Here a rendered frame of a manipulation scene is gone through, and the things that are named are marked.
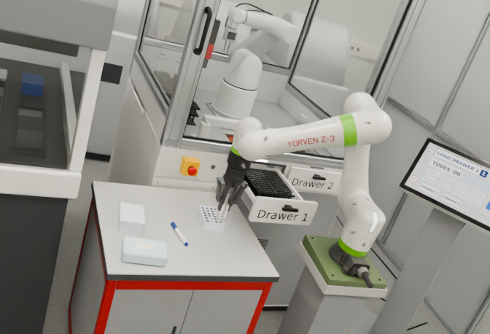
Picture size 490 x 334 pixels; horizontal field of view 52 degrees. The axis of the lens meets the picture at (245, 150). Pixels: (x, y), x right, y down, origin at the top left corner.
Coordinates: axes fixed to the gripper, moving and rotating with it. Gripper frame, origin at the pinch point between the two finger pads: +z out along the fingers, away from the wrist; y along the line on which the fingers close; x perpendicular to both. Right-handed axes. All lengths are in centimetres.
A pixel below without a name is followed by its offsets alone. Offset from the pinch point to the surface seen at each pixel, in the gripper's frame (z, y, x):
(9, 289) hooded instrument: 50, -72, 7
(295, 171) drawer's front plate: -7, 43, 31
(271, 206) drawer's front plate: -5.7, 18.6, -2.3
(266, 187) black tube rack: -6.3, 21.4, 13.2
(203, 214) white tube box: 4.2, -6.4, 2.2
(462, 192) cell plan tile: -22, 118, 7
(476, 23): -95, 187, 124
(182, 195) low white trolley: 7.7, -10.8, 22.2
